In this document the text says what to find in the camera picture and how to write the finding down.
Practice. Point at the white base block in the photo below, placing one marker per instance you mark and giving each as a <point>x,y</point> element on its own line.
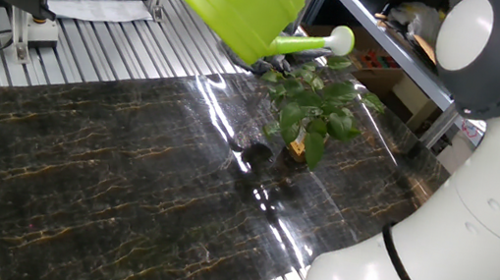
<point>44,35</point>

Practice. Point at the lime green watering can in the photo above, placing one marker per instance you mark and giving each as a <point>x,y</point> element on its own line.
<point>245,5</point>

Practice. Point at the aluminium table frame leg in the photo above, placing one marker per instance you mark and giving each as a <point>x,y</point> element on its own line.
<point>438,126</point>

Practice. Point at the green leafy potted plant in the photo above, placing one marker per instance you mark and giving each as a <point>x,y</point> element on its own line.
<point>305,101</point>

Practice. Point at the brown cardboard sheet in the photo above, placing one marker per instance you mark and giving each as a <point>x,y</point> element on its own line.
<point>425,47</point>

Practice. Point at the grey crumpled cloth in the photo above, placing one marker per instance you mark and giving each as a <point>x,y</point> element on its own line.
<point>281,62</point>

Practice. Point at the aluminium table frame beam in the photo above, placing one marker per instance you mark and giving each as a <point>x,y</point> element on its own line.
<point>393,44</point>

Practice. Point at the colourful small parts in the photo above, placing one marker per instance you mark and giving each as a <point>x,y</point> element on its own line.
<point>373,59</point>

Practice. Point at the open cardboard box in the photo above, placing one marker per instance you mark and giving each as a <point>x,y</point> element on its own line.
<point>410,99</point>

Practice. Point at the white paper sheets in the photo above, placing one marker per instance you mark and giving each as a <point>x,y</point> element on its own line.
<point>100,11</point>

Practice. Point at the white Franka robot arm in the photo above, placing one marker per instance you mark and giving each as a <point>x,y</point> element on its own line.
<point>467,217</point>

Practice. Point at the short aluminium bracket post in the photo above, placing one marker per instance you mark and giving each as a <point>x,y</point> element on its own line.
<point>20,33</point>

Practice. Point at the black marble pattern mat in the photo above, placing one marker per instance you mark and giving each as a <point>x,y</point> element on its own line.
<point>50,180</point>

